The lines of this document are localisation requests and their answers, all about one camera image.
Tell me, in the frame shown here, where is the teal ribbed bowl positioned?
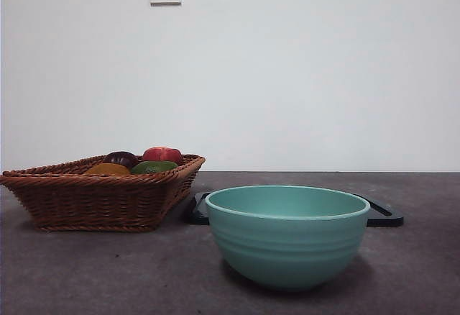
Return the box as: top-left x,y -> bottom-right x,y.
204,184 -> 371,292

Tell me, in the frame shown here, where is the orange-brown round fruit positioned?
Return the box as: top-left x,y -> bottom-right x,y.
85,163 -> 132,176

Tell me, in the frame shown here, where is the red apple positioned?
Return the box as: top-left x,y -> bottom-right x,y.
142,146 -> 183,165

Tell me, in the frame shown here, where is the dark rectangular tray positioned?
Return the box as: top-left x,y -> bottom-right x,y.
183,191 -> 404,227

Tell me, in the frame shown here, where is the green fruit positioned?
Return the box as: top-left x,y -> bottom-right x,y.
131,160 -> 179,175

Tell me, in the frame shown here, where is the dark purple fruit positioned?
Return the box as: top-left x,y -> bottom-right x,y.
103,150 -> 139,168

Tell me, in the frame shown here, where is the brown wicker basket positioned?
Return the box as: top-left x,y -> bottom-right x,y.
0,153 -> 206,232

